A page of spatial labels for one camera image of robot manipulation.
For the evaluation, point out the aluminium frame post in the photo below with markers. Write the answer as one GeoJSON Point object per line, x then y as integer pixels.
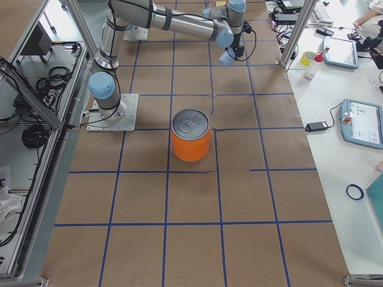
{"type": "Point", "coordinates": [301, 22]}

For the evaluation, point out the far teach pendant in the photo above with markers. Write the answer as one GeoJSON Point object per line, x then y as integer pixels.
{"type": "Point", "coordinates": [341, 53]}

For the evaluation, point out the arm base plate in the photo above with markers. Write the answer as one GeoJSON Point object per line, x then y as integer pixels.
{"type": "Point", "coordinates": [135, 33]}
{"type": "Point", "coordinates": [123, 119]}

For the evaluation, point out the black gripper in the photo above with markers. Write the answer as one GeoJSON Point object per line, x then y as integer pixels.
{"type": "Point", "coordinates": [238, 48]}

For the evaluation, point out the black power adapter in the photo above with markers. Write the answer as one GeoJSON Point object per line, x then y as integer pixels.
{"type": "Point", "coordinates": [316, 126]}

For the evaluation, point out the orange can with grey lid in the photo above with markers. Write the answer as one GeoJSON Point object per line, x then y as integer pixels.
{"type": "Point", "coordinates": [190, 135]}

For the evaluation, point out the near teach pendant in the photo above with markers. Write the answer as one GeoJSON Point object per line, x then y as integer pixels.
{"type": "Point", "coordinates": [361, 123]}

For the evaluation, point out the yellow tape roll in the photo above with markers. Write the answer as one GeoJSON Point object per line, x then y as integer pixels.
{"type": "Point", "coordinates": [307, 58]}

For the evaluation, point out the light blue plastic cup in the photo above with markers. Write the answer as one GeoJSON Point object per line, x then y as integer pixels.
{"type": "Point", "coordinates": [227, 58]}

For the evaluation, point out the teach pendant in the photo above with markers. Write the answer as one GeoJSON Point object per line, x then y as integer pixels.
{"type": "Point", "coordinates": [341, 53]}
{"type": "Point", "coordinates": [361, 123]}

